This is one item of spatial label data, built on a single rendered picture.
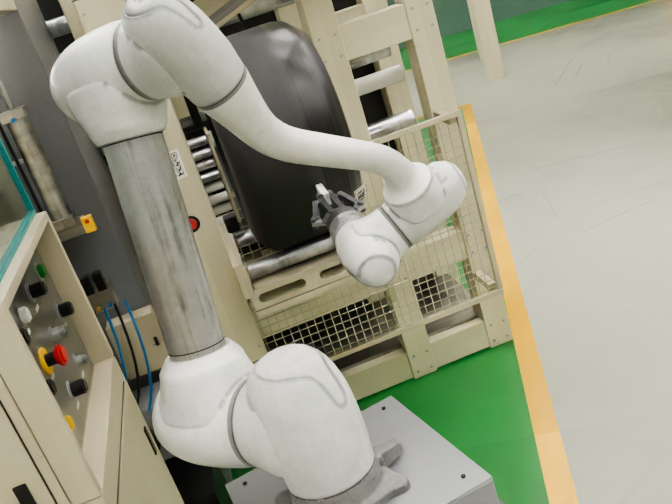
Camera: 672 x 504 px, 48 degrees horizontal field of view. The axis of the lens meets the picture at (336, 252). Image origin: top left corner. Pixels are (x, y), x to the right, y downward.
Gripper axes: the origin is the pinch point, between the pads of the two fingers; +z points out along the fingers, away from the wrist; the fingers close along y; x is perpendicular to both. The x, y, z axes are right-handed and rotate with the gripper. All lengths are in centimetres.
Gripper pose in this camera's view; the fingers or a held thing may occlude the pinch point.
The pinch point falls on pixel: (323, 194)
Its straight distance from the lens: 177.2
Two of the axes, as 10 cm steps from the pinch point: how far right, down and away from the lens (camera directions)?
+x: 2.5, 8.4, 4.8
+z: -2.7, -4.2, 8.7
